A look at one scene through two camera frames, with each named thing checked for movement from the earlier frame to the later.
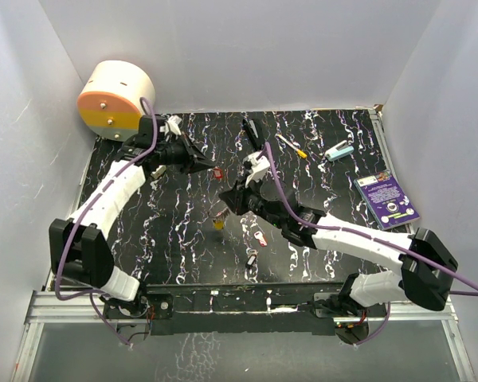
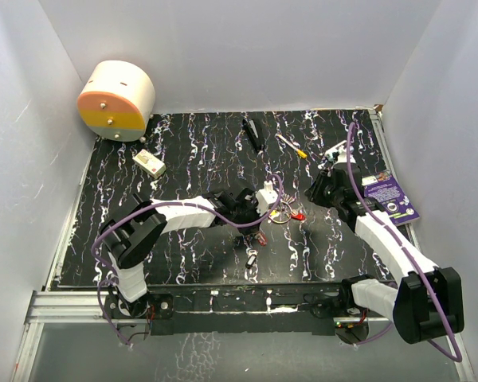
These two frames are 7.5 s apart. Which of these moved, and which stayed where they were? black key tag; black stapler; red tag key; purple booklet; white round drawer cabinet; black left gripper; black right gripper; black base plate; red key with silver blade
Moved: red key with silver blade; black right gripper; black left gripper
Stayed: black key tag; black stapler; black base plate; purple booklet; white round drawer cabinet; red tag key
